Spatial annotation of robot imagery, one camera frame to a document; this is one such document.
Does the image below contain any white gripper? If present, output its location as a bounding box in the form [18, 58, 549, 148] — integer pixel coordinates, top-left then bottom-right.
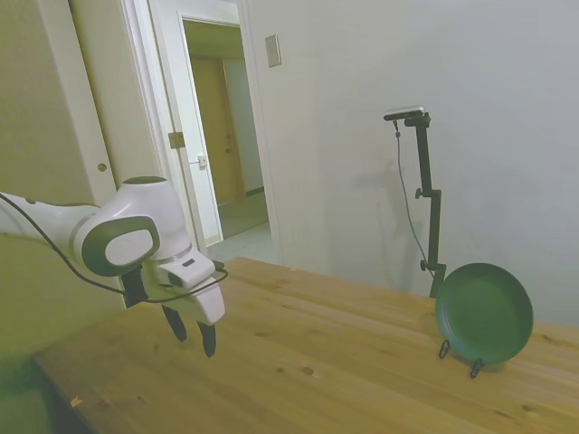
[142, 261, 227, 359]

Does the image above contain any green plate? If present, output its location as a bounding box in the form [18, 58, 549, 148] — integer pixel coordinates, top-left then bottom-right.
[434, 262, 535, 365]

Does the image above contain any wooden hallway door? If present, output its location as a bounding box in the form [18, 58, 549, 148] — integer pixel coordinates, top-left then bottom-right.
[189, 56, 249, 205]

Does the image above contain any white closet door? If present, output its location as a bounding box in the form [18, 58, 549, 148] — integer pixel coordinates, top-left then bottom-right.
[38, 0, 126, 204]

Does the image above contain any white open door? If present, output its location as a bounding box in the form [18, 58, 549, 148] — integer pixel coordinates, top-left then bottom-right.
[147, 0, 225, 250]

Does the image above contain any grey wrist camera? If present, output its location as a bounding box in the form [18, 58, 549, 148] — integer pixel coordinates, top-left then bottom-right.
[160, 257, 216, 289]

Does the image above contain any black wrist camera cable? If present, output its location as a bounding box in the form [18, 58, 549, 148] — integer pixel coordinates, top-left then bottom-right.
[0, 192, 230, 304]

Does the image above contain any white door frame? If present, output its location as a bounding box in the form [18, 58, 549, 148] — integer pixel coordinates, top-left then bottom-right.
[121, 0, 284, 266]

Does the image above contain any black wire plate stand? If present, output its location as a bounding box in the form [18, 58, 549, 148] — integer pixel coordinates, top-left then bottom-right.
[437, 338, 485, 380]

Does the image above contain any grey exterior camera cable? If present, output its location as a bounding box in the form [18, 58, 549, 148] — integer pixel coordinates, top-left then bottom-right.
[392, 119, 431, 263]

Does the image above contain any black camera stand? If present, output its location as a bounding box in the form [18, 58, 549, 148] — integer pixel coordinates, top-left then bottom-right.
[403, 113, 449, 299]

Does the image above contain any beige wall switch plate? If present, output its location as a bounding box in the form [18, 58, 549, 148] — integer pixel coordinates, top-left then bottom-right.
[264, 33, 282, 69]

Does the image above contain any grey exterior camera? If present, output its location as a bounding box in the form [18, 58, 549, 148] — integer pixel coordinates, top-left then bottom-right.
[383, 104, 427, 122]

